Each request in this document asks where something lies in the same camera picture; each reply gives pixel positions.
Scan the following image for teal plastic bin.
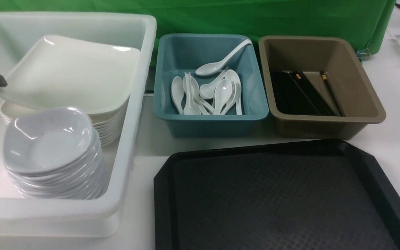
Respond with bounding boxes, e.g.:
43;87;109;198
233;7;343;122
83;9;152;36
153;34;269;138

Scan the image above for stack of white square plates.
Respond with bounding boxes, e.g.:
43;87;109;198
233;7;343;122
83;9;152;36
0;101;128;146

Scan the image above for black chopsticks in bin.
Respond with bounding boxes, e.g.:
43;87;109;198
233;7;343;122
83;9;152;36
271;70;344;117

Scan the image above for large white rice plate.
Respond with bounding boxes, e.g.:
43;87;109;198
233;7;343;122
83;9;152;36
0;35;141;115

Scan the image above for green backdrop cloth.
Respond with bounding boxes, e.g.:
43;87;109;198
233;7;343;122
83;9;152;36
0;0;395;55

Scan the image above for white ceramic spoon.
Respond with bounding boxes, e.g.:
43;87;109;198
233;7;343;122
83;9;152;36
195;39;252;76

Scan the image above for stack of grey bowls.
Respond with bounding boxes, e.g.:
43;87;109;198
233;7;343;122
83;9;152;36
2;107;109;200

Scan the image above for pile of white spoons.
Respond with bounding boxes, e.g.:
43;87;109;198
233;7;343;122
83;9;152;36
170;68;243;115

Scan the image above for brown plastic bin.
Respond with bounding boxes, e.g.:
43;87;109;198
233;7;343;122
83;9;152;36
258;35;386;140

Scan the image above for black serving tray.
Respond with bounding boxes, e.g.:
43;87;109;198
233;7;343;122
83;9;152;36
153;139;400;250

